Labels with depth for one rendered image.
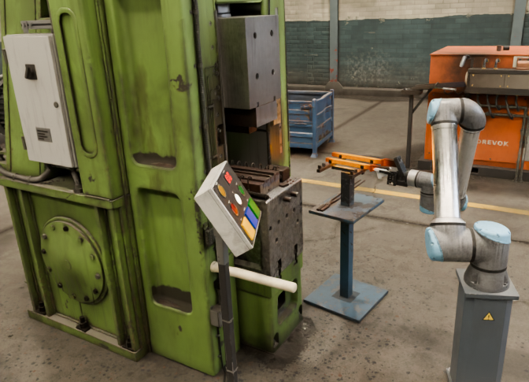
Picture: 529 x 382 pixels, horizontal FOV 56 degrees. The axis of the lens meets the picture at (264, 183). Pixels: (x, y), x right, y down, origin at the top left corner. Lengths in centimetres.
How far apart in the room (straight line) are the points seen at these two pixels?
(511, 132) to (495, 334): 339
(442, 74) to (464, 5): 411
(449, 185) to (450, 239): 24
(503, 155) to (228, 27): 396
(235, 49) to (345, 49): 802
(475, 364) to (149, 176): 174
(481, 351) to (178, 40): 190
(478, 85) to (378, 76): 484
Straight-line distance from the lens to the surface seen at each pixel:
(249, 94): 227
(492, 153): 569
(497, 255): 233
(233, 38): 228
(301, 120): 615
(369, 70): 1010
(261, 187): 245
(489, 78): 539
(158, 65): 230
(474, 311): 242
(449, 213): 230
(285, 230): 262
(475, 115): 243
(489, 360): 259
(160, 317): 280
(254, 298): 272
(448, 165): 233
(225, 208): 181
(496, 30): 957
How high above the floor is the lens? 181
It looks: 20 degrees down
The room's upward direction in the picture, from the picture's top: 3 degrees counter-clockwise
